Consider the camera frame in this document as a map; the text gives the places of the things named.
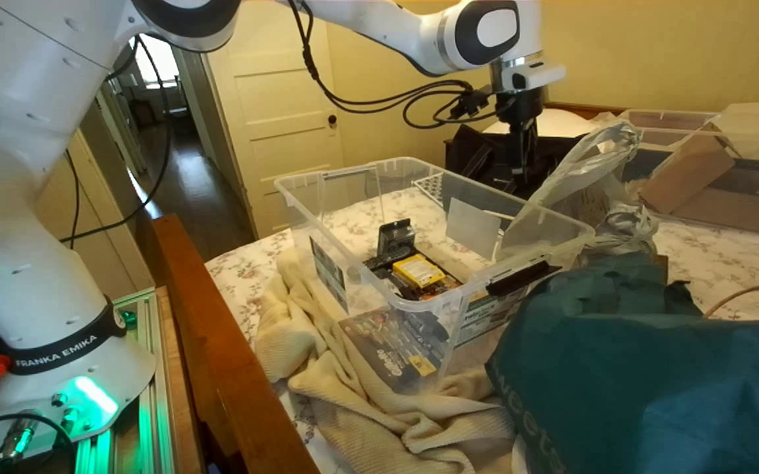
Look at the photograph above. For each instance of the large Gillette razor pack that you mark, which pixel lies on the large Gillette razor pack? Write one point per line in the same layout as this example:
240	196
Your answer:
404	350

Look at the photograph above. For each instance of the clear bin lid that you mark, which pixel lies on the clear bin lid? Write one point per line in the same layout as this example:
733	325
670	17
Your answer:
584	204

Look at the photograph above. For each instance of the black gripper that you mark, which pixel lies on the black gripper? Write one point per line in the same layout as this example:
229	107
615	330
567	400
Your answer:
521	114

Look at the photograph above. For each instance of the teal fabric bag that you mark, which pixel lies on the teal fabric bag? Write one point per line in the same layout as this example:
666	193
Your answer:
612	369

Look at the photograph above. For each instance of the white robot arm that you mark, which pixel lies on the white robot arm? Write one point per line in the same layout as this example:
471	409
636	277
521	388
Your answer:
67	368

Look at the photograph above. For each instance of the floral bed sheet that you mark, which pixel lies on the floral bed sheet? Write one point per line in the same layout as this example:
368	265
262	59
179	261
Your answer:
719	267

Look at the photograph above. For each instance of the clear plastic storage bin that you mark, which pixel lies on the clear plastic storage bin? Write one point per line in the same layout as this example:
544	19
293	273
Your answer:
459	226

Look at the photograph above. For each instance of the cream towel blanket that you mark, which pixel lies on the cream towel blanket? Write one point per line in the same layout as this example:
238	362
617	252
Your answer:
454	429

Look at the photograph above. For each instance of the orange yellow barcode box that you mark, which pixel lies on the orange yellow barcode box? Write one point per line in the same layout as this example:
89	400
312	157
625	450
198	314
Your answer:
418	273

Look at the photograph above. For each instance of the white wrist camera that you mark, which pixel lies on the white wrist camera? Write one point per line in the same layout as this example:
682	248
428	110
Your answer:
526	72

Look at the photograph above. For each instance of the white panel door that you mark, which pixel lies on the white panel door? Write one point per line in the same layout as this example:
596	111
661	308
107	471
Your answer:
275	117

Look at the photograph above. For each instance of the cardboard box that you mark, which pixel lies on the cardboard box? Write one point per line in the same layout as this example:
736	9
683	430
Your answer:
706	184

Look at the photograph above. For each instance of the wooden bed footboard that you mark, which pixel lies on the wooden bed footboard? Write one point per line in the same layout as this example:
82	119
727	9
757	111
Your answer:
233	402

